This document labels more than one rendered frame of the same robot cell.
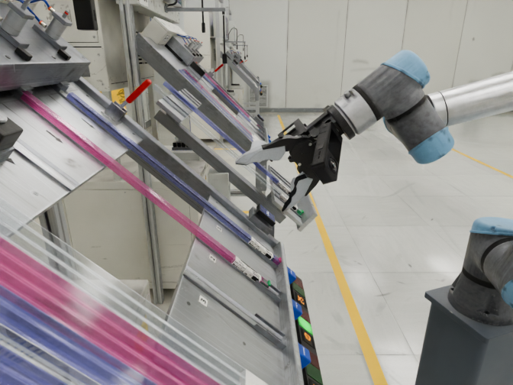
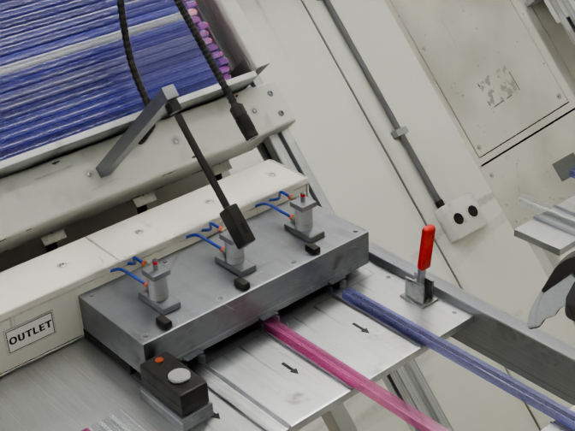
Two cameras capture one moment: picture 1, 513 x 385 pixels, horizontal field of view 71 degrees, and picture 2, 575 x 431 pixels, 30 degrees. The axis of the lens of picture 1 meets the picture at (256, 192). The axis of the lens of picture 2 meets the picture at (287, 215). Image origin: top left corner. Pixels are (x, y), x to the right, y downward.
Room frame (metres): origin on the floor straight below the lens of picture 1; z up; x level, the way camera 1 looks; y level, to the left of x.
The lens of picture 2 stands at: (-0.09, -0.76, 1.06)
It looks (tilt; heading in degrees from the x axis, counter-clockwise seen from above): 5 degrees up; 56
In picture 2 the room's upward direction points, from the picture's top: 28 degrees counter-clockwise
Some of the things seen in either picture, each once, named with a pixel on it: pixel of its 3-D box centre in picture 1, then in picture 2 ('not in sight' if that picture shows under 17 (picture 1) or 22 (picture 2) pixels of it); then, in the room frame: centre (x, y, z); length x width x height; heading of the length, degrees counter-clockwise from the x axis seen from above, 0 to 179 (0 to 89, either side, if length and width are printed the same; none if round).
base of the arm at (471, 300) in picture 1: (485, 288); not in sight; (0.75, -0.56, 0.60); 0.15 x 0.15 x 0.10
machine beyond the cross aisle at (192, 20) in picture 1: (214, 71); not in sight; (5.41, 0.59, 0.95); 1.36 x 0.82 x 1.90; 90
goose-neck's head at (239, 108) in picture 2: not in sight; (244, 121); (0.62, 0.29, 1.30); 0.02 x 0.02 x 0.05
